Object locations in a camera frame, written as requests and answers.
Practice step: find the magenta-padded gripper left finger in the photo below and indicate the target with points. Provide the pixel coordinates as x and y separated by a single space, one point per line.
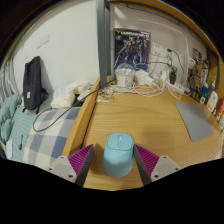
63 166

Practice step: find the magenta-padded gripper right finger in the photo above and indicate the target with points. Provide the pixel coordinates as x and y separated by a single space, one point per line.
163 166

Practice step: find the light blue computer mouse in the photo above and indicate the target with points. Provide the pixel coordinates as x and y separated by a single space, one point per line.
118 156

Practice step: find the grey mouse pad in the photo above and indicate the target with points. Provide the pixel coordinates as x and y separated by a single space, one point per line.
195 121

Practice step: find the bed with plaid bedding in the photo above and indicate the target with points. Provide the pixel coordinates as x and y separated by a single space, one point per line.
43 140

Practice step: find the white tissue pack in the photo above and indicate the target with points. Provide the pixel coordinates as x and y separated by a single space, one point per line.
65 96

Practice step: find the small white cube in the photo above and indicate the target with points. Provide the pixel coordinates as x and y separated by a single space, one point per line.
203 100

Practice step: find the white power strip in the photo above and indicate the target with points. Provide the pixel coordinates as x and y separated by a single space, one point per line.
176 88

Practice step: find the clear plastic bag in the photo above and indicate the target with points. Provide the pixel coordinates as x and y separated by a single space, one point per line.
105 96

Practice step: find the blue bottle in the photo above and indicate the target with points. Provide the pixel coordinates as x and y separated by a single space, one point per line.
204 90

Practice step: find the black backpack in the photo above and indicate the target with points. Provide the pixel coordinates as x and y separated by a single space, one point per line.
33 83

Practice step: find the metal cup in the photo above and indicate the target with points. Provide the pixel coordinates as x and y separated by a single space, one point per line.
172 76

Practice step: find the white charger block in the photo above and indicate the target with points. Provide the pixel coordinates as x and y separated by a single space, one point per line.
143 77

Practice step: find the brown tree figurine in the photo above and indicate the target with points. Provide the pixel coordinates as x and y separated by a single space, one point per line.
199 75

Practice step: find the clear round jar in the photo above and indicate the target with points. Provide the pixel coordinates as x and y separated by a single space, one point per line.
124 75

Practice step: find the robot model kit box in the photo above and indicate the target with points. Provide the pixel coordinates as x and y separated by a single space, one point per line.
131 48

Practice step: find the white wall outlet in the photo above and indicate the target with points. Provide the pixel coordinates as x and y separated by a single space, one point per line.
158 52

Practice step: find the dark metal desk frame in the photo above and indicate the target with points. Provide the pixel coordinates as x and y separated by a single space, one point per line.
103 40

